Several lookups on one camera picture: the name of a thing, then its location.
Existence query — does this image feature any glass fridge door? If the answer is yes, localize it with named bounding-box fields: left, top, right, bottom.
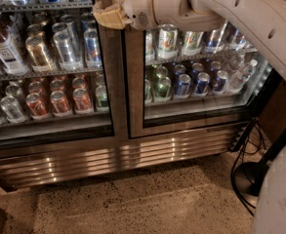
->
left=122, top=0, right=286, bottom=138
left=0, top=0, right=121, bottom=159

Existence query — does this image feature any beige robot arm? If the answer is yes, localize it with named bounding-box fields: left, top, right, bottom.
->
left=94, top=0, right=286, bottom=234

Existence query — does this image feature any green soda can left door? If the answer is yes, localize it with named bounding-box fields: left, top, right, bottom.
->
left=96, top=85, right=109, bottom=112

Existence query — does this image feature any stainless fridge bottom grille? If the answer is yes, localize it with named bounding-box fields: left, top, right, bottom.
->
left=0, top=122, right=247, bottom=191

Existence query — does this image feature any white green soda can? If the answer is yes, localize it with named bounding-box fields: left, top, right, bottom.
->
left=158, top=24, right=178, bottom=59
left=182, top=31, right=203, bottom=56

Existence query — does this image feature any silver tall can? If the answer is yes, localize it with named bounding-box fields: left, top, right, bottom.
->
left=53, top=31, right=82, bottom=71

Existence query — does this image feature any white green soda can right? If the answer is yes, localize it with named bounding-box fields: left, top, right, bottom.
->
left=182, top=31, right=203, bottom=56

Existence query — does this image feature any gold drink can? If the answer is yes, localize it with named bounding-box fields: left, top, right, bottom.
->
left=25, top=36, right=56, bottom=72

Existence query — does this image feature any green can lower right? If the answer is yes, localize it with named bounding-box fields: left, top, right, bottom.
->
left=154, top=77, right=171, bottom=102

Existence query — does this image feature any orange soda can right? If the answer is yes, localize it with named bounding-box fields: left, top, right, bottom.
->
left=73, top=88, right=93, bottom=114

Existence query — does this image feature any orange soda can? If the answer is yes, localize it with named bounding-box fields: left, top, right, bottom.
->
left=73, top=88, right=93, bottom=114
left=50, top=91, right=72, bottom=117
left=26, top=93, right=50, bottom=120

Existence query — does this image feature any orange soda can middle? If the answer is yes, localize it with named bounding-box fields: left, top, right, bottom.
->
left=50, top=91, right=72, bottom=117

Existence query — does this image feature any brown tea bottle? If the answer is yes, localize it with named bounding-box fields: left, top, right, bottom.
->
left=0, top=28, right=30, bottom=75

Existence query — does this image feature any orange soda can left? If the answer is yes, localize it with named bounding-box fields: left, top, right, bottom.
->
left=26, top=93, right=50, bottom=120

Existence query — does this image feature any silver can lower left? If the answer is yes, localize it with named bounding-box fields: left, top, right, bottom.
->
left=0, top=97, right=27, bottom=123

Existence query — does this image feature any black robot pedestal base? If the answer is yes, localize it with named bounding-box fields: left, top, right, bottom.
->
left=234, top=114, right=286, bottom=210

